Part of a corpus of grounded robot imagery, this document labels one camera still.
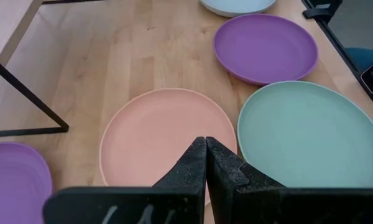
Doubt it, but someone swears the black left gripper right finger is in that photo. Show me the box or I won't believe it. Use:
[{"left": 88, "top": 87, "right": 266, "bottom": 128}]
[{"left": 206, "top": 136, "right": 373, "bottom": 224}]

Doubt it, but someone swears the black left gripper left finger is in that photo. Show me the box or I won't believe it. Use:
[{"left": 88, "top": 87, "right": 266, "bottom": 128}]
[{"left": 42, "top": 136, "right": 208, "bottom": 224}]

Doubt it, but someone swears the salmon pink plate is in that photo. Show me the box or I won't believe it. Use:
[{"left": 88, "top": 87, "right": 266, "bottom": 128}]
[{"left": 98, "top": 88, "right": 238, "bottom": 206}]

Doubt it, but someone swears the mint green plate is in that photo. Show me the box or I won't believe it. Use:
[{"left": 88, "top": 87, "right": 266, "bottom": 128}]
[{"left": 236, "top": 80, "right": 373, "bottom": 189}]

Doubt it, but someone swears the purple plate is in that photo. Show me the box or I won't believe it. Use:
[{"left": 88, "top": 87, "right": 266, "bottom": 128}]
[
  {"left": 213, "top": 13, "right": 320, "bottom": 86},
  {"left": 0, "top": 141, "right": 53, "bottom": 224}
]

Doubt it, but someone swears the light blue plate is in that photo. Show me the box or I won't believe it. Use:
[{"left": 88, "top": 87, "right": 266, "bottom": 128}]
[{"left": 199, "top": 0, "right": 277, "bottom": 18}]

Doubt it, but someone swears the wooden shelf with black legs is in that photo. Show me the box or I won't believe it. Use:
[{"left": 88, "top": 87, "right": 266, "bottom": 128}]
[{"left": 0, "top": 0, "right": 106, "bottom": 138}]

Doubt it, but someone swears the blue chair seat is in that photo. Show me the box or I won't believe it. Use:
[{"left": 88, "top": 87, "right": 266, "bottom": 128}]
[{"left": 344, "top": 47, "right": 373, "bottom": 72}]

